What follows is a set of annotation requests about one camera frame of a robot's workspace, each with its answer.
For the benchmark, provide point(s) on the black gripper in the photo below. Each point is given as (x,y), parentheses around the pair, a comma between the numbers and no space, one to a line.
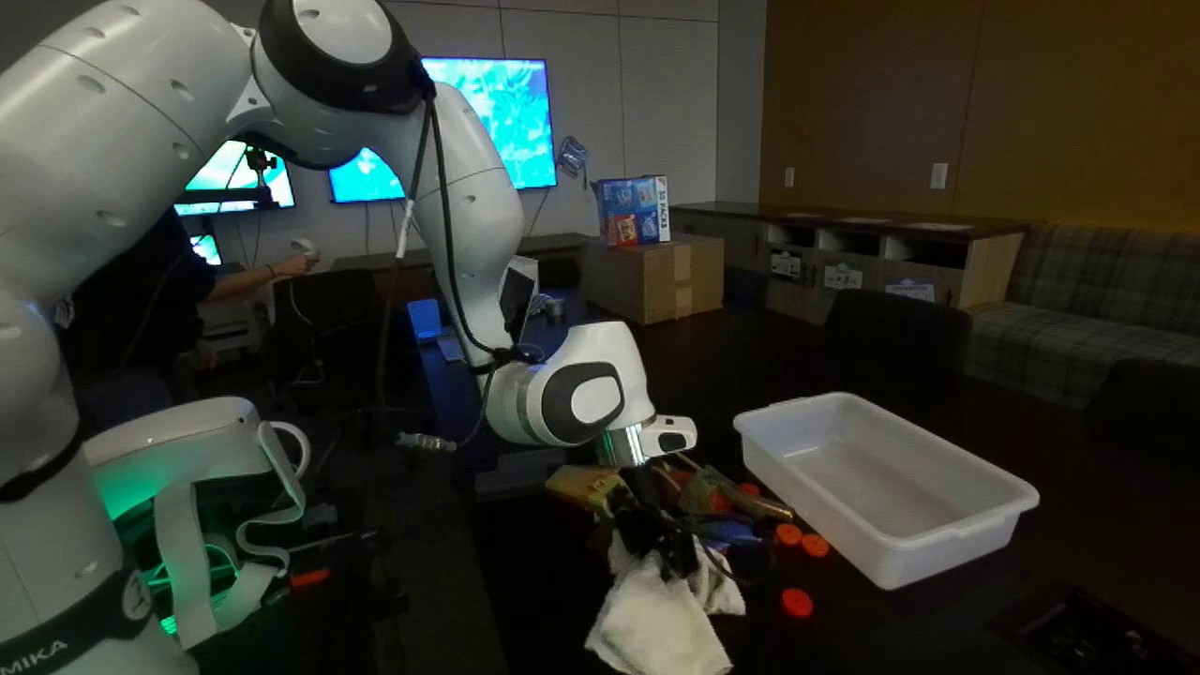
(639,450)

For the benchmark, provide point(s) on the green plush toy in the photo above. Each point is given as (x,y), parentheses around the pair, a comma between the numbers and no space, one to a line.
(714,492)

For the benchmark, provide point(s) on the white towel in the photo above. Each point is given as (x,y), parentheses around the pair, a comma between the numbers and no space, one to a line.
(667,628)

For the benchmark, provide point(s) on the red disc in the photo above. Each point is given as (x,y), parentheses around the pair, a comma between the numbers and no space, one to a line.
(797,602)
(815,545)

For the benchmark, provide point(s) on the brown plush toy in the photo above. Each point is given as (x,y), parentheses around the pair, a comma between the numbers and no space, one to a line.
(582,483)

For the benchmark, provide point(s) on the cardboard box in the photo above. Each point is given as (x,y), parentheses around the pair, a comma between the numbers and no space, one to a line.
(653,283)

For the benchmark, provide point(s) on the blue stand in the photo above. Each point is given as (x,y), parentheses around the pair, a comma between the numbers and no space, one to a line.
(447,381)

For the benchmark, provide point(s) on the clear plastic bin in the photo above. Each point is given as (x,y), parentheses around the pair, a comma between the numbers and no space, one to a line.
(898,498)

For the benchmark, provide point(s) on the wooden cabinet shelf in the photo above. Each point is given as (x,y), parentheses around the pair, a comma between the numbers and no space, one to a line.
(802,258)

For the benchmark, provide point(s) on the blue snack box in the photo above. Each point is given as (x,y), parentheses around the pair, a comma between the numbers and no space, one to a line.
(635,206)

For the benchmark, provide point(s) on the green plaid sofa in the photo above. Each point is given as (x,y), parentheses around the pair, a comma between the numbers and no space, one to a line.
(1084,301)

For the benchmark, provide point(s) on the seated person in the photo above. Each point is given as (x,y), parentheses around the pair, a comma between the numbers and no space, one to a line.
(128,327)

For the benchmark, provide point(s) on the wall monitor right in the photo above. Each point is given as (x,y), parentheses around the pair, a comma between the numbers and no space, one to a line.
(517,105)

